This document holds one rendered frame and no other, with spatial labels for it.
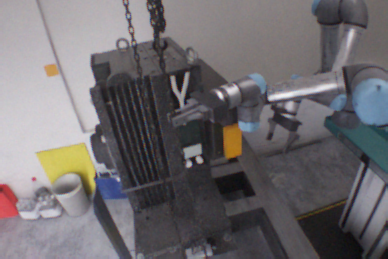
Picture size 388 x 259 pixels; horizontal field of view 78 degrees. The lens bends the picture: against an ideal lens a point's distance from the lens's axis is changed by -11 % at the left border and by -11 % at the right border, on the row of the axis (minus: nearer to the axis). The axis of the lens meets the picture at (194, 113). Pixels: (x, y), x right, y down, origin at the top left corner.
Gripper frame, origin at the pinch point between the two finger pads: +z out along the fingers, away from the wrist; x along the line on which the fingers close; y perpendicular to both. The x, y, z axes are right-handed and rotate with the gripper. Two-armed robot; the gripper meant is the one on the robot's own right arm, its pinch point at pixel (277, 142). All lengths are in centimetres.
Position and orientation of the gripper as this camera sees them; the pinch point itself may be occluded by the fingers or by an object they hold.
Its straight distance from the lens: 125.7
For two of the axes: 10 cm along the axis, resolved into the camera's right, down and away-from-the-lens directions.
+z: -2.3, 9.3, 2.9
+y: 9.1, 1.1, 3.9
